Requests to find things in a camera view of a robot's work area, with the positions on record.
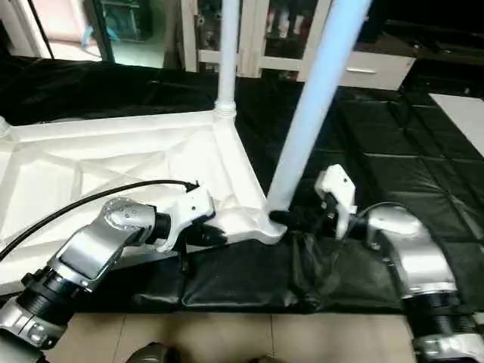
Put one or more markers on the white drawer unit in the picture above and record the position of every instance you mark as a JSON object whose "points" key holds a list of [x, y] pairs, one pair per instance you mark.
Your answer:
{"points": [[374, 72]]}

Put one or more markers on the white plastic table top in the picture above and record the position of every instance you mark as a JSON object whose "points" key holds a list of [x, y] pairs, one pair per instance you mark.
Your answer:
{"points": [[98, 166]]}

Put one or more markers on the black table mat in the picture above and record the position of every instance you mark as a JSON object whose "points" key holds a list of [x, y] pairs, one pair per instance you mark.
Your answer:
{"points": [[363, 151]]}

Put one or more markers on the teal plastic stool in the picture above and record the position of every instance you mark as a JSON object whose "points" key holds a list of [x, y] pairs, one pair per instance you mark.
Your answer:
{"points": [[125, 19]]}

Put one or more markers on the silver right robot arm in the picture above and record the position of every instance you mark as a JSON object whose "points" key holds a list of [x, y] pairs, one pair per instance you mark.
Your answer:
{"points": [[416, 265]]}

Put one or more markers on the white plastic table leg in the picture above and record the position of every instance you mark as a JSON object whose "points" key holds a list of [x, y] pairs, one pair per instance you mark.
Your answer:
{"points": [[227, 53], [314, 106], [4, 125]]}

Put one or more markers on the white glass door cabinet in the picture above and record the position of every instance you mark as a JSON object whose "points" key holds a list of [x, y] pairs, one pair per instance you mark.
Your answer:
{"points": [[257, 34]]}

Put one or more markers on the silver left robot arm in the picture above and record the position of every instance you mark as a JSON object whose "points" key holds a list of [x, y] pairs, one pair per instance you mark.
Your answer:
{"points": [[83, 257]]}

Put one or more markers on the black left robot foot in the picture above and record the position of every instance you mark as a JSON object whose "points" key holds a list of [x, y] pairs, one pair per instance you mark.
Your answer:
{"points": [[153, 354]]}

